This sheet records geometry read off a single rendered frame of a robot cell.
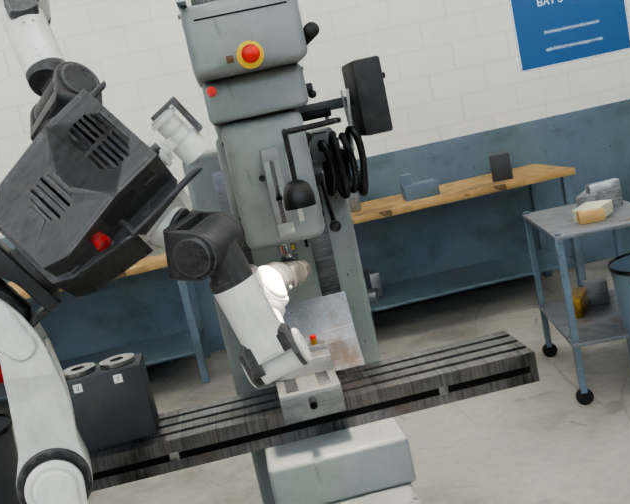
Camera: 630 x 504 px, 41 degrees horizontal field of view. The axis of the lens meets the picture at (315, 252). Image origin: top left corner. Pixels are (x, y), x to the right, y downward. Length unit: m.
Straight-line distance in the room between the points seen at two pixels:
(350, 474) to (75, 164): 0.98
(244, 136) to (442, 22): 4.66
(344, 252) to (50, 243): 1.18
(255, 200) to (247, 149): 0.12
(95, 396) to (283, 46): 0.97
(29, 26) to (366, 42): 4.73
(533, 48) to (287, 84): 4.90
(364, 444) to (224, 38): 0.99
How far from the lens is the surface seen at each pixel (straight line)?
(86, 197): 1.54
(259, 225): 2.03
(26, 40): 1.88
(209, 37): 1.90
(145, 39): 6.37
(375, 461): 2.04
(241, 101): 1.99
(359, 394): 2.13
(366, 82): 2.35
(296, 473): 2.03
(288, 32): 1.91
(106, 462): 2.17
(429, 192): 5.86
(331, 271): 2.53
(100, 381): 2.17
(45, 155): 1.60
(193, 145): 1.73
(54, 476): 1.72
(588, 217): 4.17
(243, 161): 2.02
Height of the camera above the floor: 1.61
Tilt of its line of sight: 9 degrees down
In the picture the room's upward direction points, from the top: 12 degrees counter-clockwise
